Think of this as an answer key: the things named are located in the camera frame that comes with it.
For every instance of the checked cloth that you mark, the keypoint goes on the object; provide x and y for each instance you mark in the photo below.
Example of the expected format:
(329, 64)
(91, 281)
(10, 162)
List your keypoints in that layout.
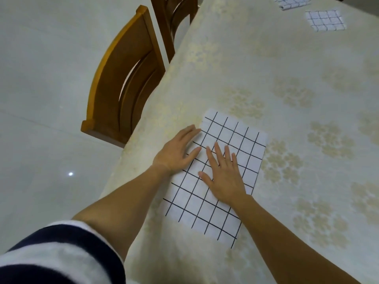
(195, 210)
(291, 2)

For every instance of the wooden dining chair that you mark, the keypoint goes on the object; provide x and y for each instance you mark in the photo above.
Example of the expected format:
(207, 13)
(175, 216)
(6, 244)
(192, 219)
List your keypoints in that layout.
(103, 100)
(160, 14)

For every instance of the person's right forearm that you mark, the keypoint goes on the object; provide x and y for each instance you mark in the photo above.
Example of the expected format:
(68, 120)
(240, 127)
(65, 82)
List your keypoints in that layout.
(290, 245)

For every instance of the table with cream floral tablecloth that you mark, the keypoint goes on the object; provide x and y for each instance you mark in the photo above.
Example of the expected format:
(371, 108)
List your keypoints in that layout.
(266, 70)

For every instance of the person's left forearm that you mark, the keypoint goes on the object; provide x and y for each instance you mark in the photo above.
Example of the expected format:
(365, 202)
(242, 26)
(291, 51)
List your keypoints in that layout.
(118, 204)

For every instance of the person's right hand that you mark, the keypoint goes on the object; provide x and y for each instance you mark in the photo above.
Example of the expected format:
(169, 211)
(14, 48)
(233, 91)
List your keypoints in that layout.
(226, 180)

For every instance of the person's left hand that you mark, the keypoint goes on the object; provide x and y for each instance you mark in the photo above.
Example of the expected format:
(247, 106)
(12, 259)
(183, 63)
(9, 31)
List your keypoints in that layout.
(174, 153)

